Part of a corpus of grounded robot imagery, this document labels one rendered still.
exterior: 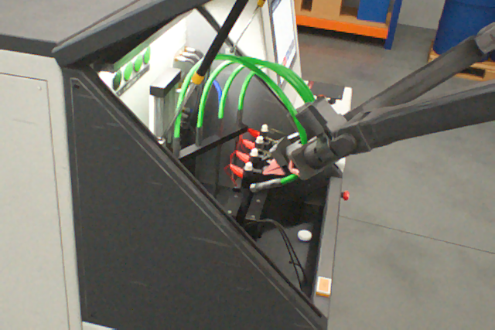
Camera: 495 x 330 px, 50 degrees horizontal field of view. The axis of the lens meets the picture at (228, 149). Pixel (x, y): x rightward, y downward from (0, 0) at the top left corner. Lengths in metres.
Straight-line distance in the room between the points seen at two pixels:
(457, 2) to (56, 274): 5.24
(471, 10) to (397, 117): 5.08
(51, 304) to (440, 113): 1.00
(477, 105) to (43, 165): 0.83
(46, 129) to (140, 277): 0.39
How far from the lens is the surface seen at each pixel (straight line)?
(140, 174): 1.08
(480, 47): 1.29
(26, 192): 1.24
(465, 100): 0.87
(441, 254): 3.20
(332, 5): 6.71
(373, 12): 6.71
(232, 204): 1.48
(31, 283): 1.41
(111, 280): 1.28
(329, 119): 1.05
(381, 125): 0.96
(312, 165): 1.13
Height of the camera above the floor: 1.82
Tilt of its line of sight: 29 degrees down
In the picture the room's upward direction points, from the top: 5 degrees clockwise
